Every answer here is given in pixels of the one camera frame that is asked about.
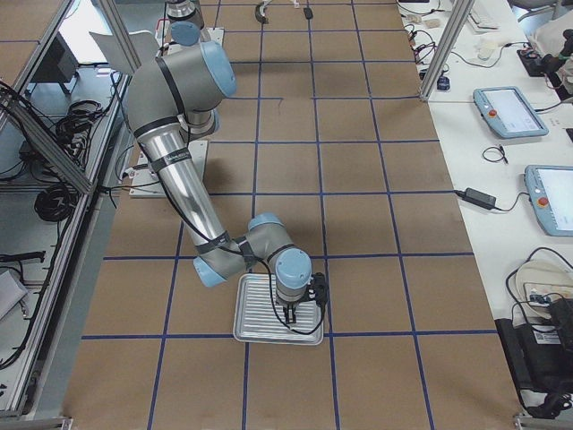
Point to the black power adapter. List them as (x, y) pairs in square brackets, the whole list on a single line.
[(480, 199)]

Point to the teach pendant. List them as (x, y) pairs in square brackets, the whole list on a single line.
[(550, 192), (508, 113)]

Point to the ribbed metal tray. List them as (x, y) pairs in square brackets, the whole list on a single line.
[(255, 320)]

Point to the dark green brake shoe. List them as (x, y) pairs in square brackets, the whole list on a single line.
[(260, 11)]

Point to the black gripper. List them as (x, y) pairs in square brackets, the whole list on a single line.
[(289, 306)]

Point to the white paper cup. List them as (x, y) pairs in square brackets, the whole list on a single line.
[(485, 49)]

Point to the aluminium frame post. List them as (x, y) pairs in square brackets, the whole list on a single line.
[(457, 19)]

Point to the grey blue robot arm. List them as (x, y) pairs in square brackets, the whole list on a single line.
[(173, 101), (185, 11)]

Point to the teach pendant near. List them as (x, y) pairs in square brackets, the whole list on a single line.
[(550, 192)]

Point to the teach pendant far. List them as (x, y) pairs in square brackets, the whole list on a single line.
[(508, 113)]

